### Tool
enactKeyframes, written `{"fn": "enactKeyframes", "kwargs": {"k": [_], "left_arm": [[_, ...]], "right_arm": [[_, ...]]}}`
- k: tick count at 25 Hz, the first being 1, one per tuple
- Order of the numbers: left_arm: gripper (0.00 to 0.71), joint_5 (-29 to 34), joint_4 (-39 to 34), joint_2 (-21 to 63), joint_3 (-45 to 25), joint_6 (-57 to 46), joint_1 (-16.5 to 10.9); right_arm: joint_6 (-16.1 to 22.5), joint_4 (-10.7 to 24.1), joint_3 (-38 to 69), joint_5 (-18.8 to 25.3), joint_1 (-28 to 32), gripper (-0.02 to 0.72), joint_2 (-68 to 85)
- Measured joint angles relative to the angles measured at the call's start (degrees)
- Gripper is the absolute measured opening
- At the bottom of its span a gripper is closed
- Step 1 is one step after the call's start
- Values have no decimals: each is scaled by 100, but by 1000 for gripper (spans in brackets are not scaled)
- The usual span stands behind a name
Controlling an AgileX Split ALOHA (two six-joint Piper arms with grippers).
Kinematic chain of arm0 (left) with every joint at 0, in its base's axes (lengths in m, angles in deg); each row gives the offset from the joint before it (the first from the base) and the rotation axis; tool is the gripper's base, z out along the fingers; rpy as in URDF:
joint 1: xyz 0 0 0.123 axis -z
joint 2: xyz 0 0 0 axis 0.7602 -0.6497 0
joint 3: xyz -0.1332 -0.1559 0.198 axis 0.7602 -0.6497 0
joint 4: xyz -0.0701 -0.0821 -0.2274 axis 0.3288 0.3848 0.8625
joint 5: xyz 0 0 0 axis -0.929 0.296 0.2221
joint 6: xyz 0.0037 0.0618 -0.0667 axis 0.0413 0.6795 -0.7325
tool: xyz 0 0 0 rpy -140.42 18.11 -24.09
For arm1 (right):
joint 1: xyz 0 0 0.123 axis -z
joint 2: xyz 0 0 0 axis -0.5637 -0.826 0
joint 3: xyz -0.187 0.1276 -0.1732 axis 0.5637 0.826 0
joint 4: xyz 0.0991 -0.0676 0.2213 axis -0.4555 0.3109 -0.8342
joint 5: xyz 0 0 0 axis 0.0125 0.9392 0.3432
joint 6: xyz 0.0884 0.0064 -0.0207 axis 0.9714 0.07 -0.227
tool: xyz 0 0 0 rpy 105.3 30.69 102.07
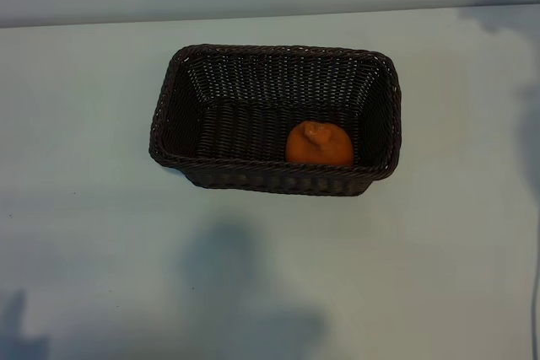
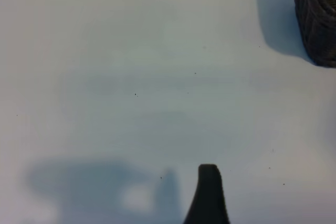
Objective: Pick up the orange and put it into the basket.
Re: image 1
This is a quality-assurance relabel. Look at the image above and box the orange fruit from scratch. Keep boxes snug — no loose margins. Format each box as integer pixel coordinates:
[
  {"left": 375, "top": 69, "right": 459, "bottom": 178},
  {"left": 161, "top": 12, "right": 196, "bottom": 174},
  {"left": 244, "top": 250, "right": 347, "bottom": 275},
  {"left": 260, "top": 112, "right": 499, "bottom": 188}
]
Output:
[{"left": 285, "top": 120, "right": 355, "bottom": 166}]

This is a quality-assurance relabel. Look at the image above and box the dark brown wicker basket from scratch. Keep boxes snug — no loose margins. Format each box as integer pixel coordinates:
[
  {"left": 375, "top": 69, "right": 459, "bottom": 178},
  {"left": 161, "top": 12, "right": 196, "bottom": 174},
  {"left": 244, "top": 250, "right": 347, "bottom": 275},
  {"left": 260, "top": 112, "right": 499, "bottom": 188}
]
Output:
[{"left": 148, "top": 43, "right": 401, "bottom": 197}]

